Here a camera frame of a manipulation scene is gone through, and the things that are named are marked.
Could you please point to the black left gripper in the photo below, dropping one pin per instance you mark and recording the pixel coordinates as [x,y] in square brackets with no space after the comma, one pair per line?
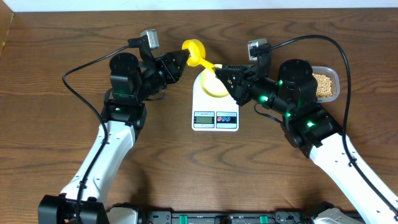
[162,66]

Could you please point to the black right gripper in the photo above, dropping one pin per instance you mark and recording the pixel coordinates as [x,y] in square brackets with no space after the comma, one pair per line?
[241,83]

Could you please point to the yellow measuring scoop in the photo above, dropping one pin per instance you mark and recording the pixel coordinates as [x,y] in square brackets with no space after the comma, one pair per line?
[197,54]

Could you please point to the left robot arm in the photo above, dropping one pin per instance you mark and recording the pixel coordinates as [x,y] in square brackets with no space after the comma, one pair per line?
[123,116]

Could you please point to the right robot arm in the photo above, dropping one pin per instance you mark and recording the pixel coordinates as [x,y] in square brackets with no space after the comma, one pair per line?
[310,128]

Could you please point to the yellow bowl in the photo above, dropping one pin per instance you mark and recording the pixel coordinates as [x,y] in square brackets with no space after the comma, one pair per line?
[211,85]

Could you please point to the white kitchen scale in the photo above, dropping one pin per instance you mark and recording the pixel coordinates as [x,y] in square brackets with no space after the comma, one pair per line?
[213,114]

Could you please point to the soybeans in container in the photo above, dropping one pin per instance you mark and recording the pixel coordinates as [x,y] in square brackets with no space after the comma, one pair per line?
[323,86]

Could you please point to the clear plastic container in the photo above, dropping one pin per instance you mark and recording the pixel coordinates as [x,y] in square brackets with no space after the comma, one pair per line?
[335,83]

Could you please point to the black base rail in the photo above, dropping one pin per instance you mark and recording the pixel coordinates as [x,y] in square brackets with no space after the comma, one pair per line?
[325,213]

